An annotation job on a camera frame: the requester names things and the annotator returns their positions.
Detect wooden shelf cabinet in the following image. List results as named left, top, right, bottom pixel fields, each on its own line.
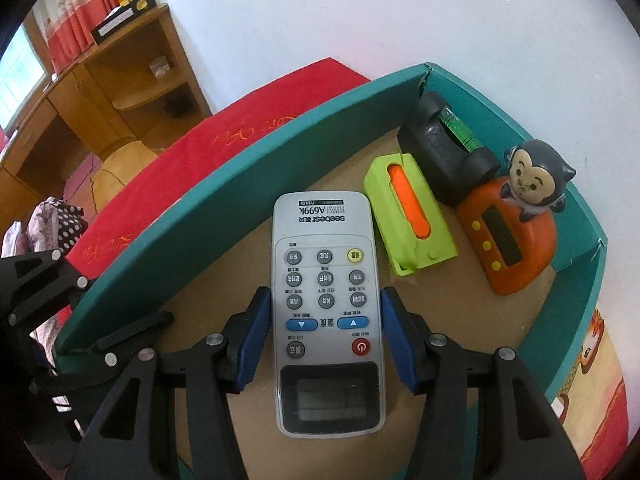
left=1, top=3, right=212, bottom=229

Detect red floral bed blanket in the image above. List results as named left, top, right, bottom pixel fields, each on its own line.
left=67, top=58, right=628, bottom=479

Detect orange monkey digital timer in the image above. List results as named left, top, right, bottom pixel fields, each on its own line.
left=456, top=139, right=576, bottom=296

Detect teal cardboard box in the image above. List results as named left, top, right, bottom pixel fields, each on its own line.
left=53, top=62, right=609, bottom=480

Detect black spirit level tool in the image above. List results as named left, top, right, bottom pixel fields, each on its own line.
left=397, top=91, right=501, bottom=207

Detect grey air conditioner remote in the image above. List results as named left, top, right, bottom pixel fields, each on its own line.
left=271, top=191, right=386, bottom=439

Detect red white curtain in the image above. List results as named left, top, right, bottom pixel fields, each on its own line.
left=32, top=0, right=118, bottom=73

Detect black box on cabinet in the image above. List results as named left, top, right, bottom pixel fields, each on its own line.
left=91, top=0, right=157, bottom=44

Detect polka dot cloth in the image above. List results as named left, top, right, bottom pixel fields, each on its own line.
left=1, top=197, right=90, bottom=362

